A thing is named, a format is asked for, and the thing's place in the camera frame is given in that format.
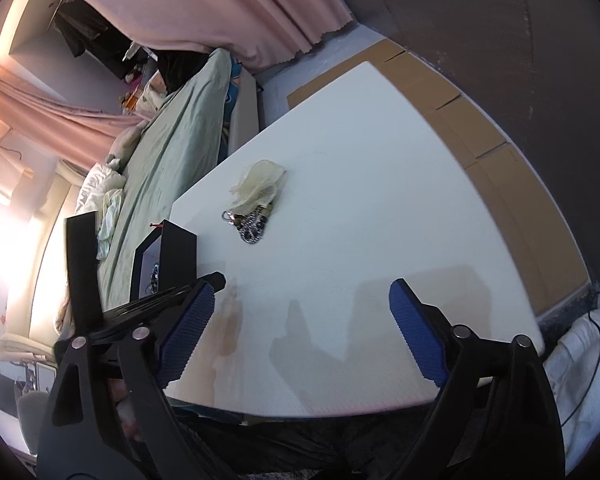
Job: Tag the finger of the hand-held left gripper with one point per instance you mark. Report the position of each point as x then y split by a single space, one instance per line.
145 302
82 270

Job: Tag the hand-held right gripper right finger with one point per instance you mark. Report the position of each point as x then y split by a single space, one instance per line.
417 330

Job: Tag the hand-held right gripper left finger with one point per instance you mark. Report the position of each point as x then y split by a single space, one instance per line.
187 330

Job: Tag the black square gift box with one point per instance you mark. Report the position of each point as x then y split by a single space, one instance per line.
177 255

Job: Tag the person's left hand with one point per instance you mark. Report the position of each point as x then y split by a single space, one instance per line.
127 407

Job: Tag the cream padded headboard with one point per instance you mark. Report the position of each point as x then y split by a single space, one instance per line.
40 270

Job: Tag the cream crumpled quilt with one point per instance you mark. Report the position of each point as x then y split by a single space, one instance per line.
105 195

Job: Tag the white low table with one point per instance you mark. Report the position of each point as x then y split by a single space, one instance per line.
355 235

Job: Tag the beige pillow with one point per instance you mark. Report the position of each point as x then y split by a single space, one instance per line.
125 146

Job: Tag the person's grey patterned pants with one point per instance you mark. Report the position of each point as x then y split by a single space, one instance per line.
280 447

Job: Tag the cream fabric flower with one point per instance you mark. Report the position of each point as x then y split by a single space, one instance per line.
260 185

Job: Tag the white padded cloth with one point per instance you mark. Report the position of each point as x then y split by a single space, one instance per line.
580 370

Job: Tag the gathered pink curtain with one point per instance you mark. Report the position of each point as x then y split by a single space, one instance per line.
45 102

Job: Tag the bed with green sheet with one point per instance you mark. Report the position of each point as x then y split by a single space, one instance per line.
180 125

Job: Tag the flat brown cardboard sheets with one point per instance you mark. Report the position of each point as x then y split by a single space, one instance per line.
505 175

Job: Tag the pile of plush toys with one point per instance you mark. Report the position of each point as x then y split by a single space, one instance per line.
135 90

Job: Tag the black garment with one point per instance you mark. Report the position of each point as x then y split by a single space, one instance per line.
177 66

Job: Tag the dark hanging clothes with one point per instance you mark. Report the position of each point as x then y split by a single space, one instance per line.
80 25

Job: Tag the wide pink curtain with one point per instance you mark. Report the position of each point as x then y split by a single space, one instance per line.
205 5

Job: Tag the dark brown wardrobe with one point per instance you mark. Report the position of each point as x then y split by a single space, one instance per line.
505 35

